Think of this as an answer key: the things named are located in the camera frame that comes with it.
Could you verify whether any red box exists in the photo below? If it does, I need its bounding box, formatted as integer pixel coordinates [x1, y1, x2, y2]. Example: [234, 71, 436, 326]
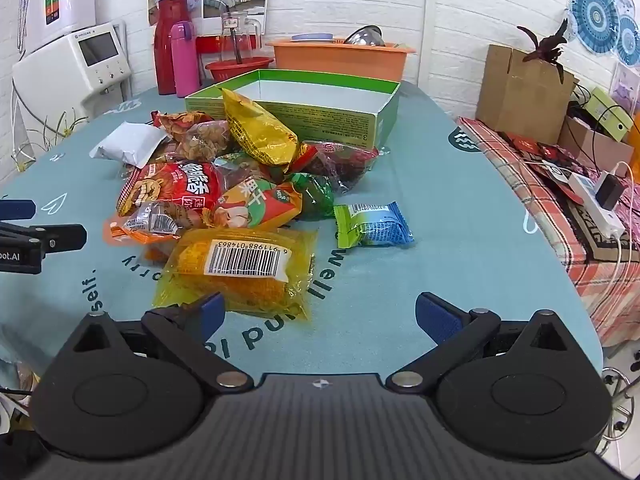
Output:
[195, 35, 266, 56]

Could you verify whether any small brown cardboard box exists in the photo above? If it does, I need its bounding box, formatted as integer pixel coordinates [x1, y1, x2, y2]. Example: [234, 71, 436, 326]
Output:
[557, 116, 635, 178]

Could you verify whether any red thermos jug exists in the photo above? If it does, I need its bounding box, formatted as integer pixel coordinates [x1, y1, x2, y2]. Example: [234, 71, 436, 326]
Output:
[152, 0, 193, 96]

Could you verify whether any green and red snack packet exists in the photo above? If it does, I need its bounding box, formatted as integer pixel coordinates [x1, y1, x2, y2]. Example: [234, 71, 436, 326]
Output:
[214, 152, 281, 186]

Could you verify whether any green cardboard box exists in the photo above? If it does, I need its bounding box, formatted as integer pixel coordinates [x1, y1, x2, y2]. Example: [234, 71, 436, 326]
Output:
[184, 70, 402, 152]

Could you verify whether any black patterned cloth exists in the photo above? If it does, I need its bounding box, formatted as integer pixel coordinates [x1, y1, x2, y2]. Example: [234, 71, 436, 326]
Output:
[570, 200, 626, 261]

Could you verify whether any red plastic basin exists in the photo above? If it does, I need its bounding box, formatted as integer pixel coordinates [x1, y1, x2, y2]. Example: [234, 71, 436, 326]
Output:
[205, 56, 275, 86]

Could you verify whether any clear packet of yellow snacks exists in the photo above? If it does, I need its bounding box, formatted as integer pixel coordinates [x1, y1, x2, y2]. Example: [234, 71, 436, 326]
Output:
[172, 120, 236, 163]

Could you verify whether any white appliance with screen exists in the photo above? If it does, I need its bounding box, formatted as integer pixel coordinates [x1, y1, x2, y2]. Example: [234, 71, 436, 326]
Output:
[11, 22, 133, 121]

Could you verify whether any purple leafed plant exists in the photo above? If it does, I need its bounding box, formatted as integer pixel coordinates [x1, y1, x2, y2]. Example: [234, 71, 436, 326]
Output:
[516, 19, 571, 83]

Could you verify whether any orange patterned snack packet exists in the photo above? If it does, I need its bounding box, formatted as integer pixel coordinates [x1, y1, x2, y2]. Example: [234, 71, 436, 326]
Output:
[151, 110, 216, 142]

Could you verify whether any large blue round doily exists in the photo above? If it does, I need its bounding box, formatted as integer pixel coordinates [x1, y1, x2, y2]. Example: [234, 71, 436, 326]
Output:
[570, 0, 621, 53]

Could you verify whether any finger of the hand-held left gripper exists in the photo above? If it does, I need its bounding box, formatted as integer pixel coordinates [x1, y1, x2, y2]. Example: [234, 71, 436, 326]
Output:
[0, 221, 88, 261]
[0, 200, 37, 221]

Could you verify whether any teal printed tablecloth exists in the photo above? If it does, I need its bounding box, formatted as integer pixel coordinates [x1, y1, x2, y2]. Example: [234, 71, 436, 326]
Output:
[0, 80, 608, 411]

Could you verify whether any pink thermos bottle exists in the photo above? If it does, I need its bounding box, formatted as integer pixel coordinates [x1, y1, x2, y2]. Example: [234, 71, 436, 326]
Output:
[170, 21, 202, 98]

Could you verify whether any orange plastic bag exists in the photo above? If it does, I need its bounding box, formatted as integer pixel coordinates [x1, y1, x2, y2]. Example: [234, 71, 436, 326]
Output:
[627, 112, 640, 161]

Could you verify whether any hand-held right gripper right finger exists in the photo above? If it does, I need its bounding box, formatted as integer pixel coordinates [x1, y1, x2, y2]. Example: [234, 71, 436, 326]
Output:
[386, 291, 571, 395]

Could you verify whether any white power strip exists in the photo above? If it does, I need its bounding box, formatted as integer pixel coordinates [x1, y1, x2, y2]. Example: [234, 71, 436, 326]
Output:
[567, 172, 627, 238]

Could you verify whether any large brown cardboard box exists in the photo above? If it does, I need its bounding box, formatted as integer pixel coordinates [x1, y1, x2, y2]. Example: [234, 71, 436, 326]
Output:
[475, 44, 581, 146]

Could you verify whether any orange plastic basin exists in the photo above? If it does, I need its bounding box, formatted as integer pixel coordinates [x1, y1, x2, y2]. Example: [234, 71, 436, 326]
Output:
[265, 37, 417, 83]

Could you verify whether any yellow clear snack packet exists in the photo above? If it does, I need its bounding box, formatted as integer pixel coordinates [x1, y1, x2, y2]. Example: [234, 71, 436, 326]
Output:
[151, 226, 319, 322]

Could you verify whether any glass pitcher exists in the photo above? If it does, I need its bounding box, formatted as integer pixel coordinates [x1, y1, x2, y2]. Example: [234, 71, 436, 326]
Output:
[216, 10, 264, 68]

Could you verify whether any dark red dates packet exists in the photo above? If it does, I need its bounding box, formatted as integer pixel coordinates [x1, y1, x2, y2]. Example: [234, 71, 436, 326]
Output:
[285, 140, 379, 195]

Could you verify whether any white snack packet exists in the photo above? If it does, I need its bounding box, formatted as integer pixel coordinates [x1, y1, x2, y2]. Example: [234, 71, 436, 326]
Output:
[90, 121, 170, 168]

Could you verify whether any blue and green snack packet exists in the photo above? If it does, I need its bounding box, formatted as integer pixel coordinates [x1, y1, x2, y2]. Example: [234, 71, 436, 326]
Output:
[333, 201, 416, 249]

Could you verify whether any gold snack packet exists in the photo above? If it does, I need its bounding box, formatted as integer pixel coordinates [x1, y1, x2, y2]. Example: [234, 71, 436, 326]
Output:
[221, 88, 301, 172]

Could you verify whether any red printed envelope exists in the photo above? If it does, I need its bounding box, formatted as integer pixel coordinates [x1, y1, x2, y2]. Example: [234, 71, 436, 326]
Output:
[500, 132, 571, 186]

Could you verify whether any metal bowl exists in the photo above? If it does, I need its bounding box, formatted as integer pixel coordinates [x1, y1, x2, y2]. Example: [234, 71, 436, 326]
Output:
[344, 25, 387, 47]

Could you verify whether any pale wall sticker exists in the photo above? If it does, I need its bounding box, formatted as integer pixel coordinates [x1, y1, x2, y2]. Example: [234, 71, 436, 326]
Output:
[610, 62, 640, 111]

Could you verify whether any orange and green snack packet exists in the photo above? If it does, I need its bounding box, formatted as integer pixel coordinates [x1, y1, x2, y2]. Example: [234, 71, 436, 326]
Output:
[207, 180, 304, 233]

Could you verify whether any red plaid blanket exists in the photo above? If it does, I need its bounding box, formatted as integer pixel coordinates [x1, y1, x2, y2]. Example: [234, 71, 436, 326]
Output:
[456, 116, 640, 346]

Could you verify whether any green shoe box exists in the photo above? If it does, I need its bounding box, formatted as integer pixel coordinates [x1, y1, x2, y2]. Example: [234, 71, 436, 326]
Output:
[584, 86, 636, 142]

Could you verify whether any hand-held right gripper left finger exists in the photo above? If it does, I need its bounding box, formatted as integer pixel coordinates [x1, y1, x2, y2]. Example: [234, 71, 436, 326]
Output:
[70, 291, 255, 395]

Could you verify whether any black charger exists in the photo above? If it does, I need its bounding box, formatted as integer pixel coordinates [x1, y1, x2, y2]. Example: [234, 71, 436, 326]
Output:
[595, 171, 626, 209]

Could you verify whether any small orange snack packet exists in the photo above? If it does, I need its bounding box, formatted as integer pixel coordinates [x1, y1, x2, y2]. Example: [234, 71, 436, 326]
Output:
[102, 201, 187, 247]

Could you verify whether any green clear snack packet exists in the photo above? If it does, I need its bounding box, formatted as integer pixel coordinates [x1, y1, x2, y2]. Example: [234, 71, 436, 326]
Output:
[287, 172, 337, 221]

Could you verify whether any red cartoon snack packet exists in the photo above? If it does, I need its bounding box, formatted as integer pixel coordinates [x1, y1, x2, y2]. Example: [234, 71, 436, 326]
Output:
[116, 161, 224, 218]

